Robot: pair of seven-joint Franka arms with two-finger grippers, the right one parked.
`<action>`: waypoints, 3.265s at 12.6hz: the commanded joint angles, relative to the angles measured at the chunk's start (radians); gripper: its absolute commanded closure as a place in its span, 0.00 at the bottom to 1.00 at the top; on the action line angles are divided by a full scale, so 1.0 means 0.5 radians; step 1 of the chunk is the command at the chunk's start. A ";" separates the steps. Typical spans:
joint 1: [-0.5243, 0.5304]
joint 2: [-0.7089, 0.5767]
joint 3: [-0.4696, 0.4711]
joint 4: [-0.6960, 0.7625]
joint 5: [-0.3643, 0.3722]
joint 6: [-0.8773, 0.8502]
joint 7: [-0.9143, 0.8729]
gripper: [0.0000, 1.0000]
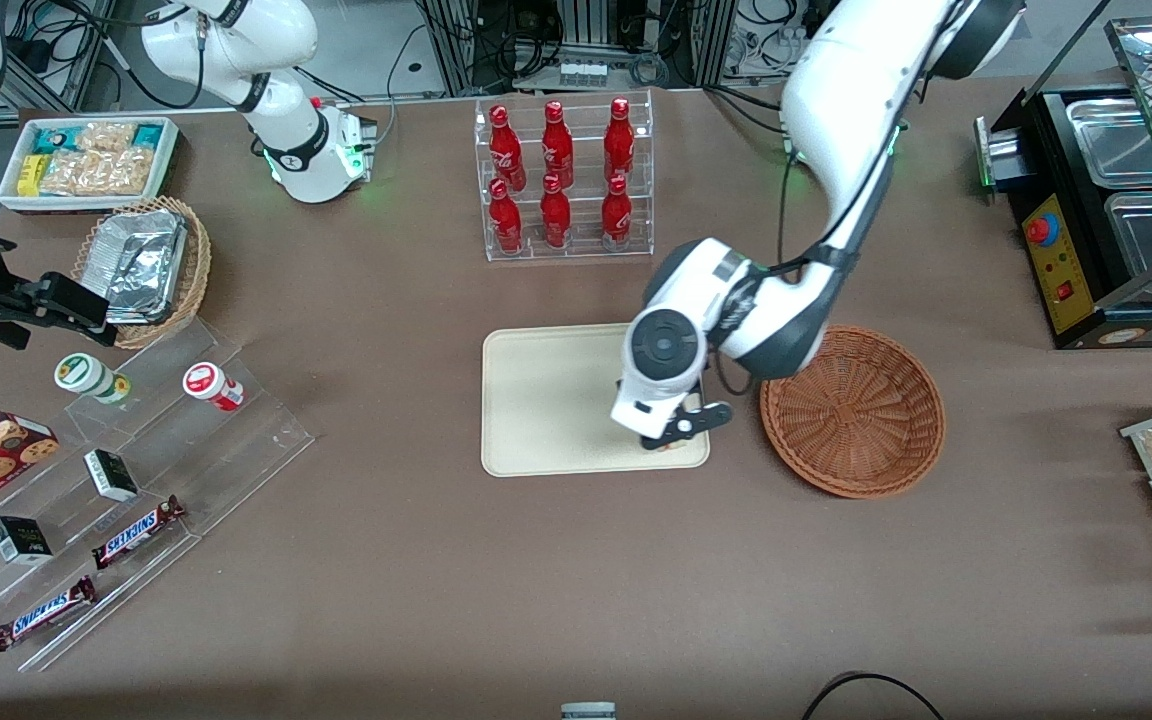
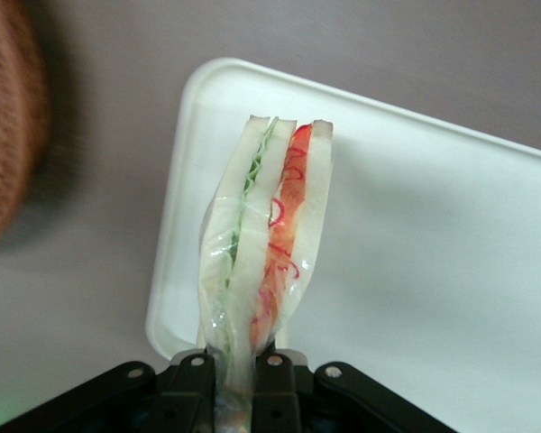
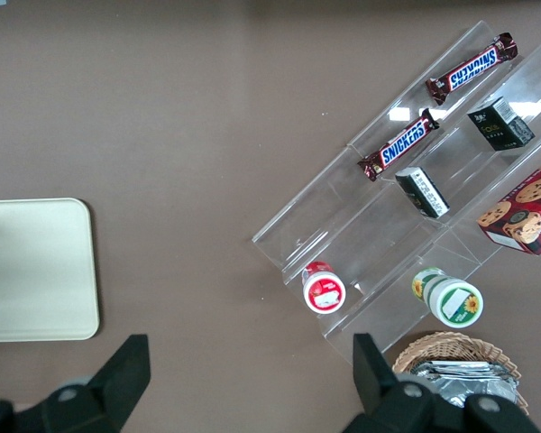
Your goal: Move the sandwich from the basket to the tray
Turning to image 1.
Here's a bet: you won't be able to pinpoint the beige rectangular tray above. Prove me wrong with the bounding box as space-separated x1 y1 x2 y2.
481 322 712 478

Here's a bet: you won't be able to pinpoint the tan wicker basket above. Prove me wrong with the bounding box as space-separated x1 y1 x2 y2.
71 195 213 351

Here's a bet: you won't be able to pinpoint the brown round wicker basket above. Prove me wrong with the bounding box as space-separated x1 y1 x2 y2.
760 325 946 499

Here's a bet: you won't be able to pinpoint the green lidded small bottle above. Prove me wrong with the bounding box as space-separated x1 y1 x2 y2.
54 353 133 406

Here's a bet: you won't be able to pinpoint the stacked aluminium foil containers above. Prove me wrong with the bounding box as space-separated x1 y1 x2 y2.
94 208 189 324

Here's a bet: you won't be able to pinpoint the large clear rice cracker bag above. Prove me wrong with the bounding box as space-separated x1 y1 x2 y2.
40 148 154 198

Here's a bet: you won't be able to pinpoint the red lidded small bottle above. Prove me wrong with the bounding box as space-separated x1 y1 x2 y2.
183 362 246 413

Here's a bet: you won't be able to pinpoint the small clear rice cracker bag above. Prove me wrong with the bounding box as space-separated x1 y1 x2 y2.
76 121 138 154

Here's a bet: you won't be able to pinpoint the small black box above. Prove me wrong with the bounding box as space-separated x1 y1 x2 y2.
0 515 54 565
83 448 141 503

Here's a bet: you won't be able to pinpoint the white snack bin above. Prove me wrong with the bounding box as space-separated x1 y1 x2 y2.
0 116 181 215

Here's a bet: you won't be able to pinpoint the red cola bottle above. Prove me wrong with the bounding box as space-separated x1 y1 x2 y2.
489 179 525 254
541 100 575 189
489 105 528 192
601 175 634 252
540 174 573 249
604 97 636 182

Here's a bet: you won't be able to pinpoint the clear acrylic stepped display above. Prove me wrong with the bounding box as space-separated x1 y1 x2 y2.
0 315 316 674

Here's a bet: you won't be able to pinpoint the Snickers chocolate bar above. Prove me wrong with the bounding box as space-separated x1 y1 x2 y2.
0 575 98 653
91 495 187 571

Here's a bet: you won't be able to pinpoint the clear acrylic bottle rack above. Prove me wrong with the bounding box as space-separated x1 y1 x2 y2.
474 89 655 263

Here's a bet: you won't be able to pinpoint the black hot food display case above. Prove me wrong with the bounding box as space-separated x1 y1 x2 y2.
974 0 1152 352

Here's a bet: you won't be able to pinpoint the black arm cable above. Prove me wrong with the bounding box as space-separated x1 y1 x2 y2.
712 0 969 397

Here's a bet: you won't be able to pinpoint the black floor cable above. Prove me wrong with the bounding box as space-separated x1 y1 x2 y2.
801 671 947 720

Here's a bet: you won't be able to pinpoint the black base cable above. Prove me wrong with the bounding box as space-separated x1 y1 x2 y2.
373 22 434 149

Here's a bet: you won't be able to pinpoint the aluminium frame rack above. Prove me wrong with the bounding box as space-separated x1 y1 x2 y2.
416 0 742 98

